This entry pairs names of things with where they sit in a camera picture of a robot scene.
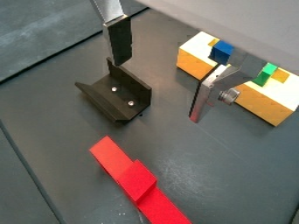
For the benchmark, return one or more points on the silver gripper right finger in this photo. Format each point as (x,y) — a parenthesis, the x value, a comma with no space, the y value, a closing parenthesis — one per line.
(217,86)

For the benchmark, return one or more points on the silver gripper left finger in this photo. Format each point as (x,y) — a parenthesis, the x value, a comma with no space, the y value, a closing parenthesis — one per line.
(116,28)

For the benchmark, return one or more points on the red cross-shaped block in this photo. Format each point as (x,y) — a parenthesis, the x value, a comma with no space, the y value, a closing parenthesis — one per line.
(137,182)

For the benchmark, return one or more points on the yellow board base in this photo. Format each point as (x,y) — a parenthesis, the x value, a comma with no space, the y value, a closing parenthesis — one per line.
(272,102)

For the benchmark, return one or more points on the blue block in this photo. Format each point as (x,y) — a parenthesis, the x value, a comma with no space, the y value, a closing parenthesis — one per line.
(220,52)

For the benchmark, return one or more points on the green block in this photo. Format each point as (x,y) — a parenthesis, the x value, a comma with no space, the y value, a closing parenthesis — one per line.
(267,71)

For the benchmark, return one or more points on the black angled bracket stand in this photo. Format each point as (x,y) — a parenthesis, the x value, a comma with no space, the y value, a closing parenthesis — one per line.
(118,94)

